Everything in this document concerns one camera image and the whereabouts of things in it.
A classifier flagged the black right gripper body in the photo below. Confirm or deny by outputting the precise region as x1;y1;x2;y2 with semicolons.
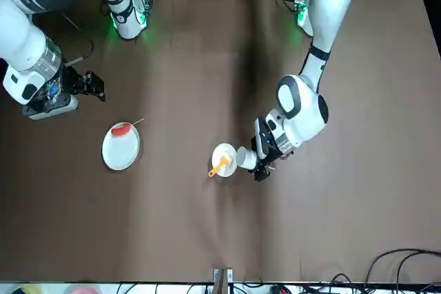
56;64;88;98

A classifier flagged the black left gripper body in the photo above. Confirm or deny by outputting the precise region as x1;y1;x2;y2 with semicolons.
261;144;287;168

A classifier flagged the white oil pot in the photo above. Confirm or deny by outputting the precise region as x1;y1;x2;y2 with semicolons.
235;145;259;170

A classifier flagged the yellow oil brush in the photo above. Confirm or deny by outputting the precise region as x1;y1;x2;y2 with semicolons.
207;151;236;178

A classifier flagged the white bowl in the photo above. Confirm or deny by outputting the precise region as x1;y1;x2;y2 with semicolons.
211;142;238;178

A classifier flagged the red sausage on stick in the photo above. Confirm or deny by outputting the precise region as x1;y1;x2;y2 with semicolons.
111;118;145;137

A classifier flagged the white round plate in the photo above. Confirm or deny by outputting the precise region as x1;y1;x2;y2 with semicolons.
101;121;141;171

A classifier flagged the pink item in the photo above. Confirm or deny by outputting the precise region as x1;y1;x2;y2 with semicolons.
63;284;103;294

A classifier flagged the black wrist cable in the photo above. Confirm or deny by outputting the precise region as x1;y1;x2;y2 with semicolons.
61;39;95;67

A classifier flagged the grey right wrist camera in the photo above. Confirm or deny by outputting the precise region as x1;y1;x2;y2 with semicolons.
22;95;79;120

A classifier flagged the metal camera bracket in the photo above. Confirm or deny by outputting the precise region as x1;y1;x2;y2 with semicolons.
212;267;234;294

